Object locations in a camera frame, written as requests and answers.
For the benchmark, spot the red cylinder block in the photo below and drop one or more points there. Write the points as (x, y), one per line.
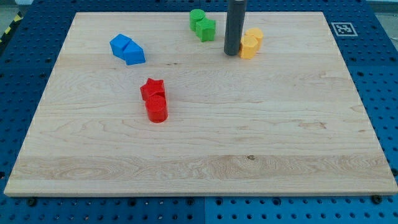
(156, 107)

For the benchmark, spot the blue cube block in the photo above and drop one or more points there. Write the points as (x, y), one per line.
(118, 45)

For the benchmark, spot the red star block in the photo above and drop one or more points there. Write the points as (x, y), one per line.
(152, 87)

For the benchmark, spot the green star block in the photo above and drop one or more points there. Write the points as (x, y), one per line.
(205, 29)

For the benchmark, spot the yellow rounded block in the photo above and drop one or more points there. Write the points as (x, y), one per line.
(257, 34)

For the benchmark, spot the light wooden board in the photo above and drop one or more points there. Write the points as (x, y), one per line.
(287, 122)

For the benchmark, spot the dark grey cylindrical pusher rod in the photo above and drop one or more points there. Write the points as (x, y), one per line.
(234, 26)

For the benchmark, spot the green cylinder block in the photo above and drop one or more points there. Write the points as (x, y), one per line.
(195, 16)

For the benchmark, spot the blue wedge block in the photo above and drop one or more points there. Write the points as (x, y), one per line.
(133, 54)

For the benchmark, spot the white fiducial marker tag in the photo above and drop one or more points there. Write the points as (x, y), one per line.
(344, 29)

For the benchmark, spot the black bolt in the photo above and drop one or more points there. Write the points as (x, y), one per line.
(31, 202)
(376, 199)

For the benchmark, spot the black bolt front right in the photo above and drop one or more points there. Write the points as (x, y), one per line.
(376, 199)

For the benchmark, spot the yellow hexagon block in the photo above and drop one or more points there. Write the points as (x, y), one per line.
(248, 47)

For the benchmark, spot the black bolt front left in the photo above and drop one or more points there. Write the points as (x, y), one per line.
(31, 202)

